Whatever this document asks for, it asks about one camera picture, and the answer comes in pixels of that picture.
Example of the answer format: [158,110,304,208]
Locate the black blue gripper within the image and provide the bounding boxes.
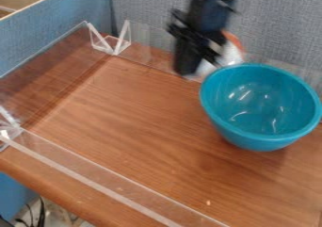
[166,0,236,76]

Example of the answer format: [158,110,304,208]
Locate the white brown toy mushroom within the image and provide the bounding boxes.
[184,30,245,82]

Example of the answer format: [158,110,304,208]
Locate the blue plastic bowl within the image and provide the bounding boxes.
[200,63,322,152]

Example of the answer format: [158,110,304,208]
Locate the clear acrylic barrier frame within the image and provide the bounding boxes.
[0,19,322,227]

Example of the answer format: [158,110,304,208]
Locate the black cables under table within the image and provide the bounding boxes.
[0,196,47,227]

